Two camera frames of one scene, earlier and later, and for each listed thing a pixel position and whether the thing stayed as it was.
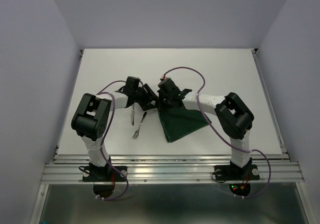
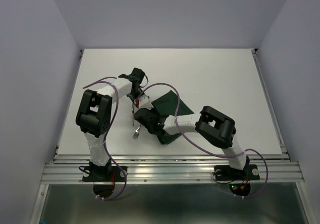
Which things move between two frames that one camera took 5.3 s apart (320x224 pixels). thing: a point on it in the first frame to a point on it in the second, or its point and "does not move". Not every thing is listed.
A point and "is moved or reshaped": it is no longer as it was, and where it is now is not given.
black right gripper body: [164, 101] to [153, 112]
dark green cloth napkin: [176, 122] is moved or reshaped
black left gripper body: [142, 97] to [134, 95]
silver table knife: [132, 115] does not move
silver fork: [137, 132] does not move
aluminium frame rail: [175, 168] does not move
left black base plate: [106, 174] does not move
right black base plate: [232, 173] does not move
